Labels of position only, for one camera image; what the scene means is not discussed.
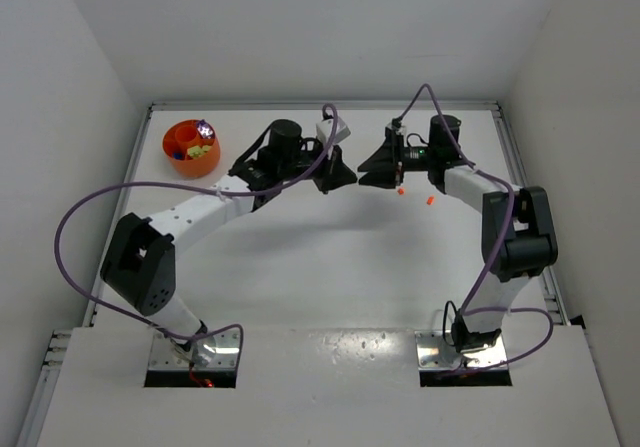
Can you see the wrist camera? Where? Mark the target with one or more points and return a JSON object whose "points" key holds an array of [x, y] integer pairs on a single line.
{"points": [[395, 127], [324, 130]]}

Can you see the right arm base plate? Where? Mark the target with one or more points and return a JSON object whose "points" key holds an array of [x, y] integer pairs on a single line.
{"points": [[436, 353]]}

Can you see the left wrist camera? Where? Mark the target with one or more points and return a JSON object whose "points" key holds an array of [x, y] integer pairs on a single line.
{"points": [[324, 130]]}

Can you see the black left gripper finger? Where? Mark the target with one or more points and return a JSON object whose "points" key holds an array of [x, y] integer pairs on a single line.
{"points": [[335, 157], [334, 174]]}

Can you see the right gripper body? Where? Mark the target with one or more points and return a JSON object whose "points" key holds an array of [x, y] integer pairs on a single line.
{"points": [[397, 157]]}

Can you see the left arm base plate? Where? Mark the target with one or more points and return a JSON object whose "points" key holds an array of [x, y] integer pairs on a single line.
{"points": [[217, 353]]}

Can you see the orange divided bowl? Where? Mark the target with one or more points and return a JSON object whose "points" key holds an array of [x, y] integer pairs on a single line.
{"points": [[182, 136]]}

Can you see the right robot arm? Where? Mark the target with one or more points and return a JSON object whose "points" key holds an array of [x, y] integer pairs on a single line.
{"points": [[518, 239]]}

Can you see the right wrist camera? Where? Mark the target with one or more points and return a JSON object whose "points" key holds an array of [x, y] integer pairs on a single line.
{"points": [[395, 127]]}

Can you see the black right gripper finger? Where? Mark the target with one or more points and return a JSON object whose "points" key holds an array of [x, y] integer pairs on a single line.
{"points": [[384, 159], [378, 178]]}

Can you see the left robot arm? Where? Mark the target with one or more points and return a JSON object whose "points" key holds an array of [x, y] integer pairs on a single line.
{"points": [[140, 263]]}

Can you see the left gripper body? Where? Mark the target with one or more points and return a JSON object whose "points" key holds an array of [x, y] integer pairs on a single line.
{"points": [[324, 168]]}

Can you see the purple lego brick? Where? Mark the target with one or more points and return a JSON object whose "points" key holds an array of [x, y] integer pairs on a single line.
{"points": [[205, 130]]}

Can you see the yellow-green lego brick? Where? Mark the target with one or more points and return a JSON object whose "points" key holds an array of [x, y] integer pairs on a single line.
{"points": [[197, 151]]}

